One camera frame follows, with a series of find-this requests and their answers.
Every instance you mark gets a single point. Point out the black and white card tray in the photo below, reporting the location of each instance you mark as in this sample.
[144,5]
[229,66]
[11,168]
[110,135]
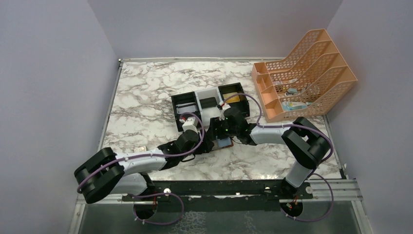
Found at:
[190,102]

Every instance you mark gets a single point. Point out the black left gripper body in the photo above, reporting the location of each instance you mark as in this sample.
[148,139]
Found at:
[206,142]

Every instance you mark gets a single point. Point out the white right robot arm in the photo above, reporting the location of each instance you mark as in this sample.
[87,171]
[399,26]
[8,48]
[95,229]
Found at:
[308,145]

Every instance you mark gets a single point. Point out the orange plastic file organizer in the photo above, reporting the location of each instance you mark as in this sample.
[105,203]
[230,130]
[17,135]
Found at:
[308,82]

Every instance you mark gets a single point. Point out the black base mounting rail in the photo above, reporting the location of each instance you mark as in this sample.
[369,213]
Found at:
[271,189]

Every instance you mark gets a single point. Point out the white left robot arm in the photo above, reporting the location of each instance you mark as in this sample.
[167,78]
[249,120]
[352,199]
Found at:
[107,172]

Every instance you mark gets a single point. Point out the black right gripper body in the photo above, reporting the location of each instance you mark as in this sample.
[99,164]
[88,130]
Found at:
[218,128]

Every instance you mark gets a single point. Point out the black card in tray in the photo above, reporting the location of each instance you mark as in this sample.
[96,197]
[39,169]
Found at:
[208,102]

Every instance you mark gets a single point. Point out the small white grey box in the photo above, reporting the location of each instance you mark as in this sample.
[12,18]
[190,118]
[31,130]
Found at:
[140,149]

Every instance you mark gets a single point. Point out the gold card in tray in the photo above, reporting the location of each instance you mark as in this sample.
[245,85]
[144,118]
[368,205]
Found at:
[234,99]

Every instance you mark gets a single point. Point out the brown leather card holder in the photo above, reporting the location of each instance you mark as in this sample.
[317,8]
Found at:
[222,143]

